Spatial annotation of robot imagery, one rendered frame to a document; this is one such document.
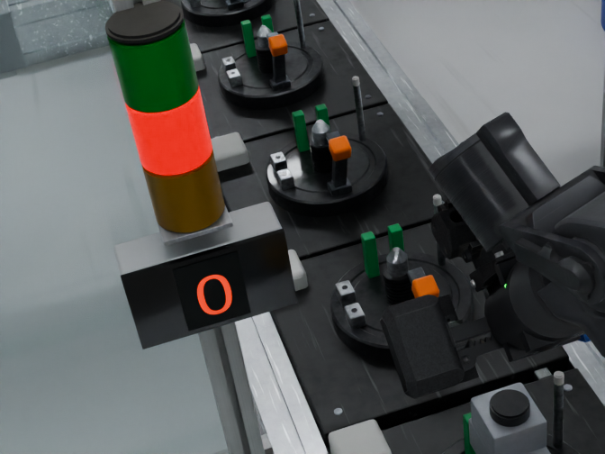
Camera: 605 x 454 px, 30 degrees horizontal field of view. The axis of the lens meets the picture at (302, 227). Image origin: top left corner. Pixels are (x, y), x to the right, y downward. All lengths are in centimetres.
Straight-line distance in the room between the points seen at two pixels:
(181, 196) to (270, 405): 35
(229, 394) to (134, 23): 36
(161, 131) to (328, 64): 80
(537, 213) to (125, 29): 28
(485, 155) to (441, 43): 111
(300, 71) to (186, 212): 72
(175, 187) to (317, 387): 36
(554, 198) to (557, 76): 104
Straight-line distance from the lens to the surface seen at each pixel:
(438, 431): 102
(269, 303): 84
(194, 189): 77
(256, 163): 136
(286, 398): 107
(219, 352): 92
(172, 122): 74
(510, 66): 170
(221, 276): 82
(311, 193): 126
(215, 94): 150
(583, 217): 59
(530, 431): 87
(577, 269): 59
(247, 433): 100
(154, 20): 72
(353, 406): 104
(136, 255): 82
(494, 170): 66
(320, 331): 112
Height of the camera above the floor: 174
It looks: 38 degrees down
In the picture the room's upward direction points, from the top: 9 degrees counter-clockwise
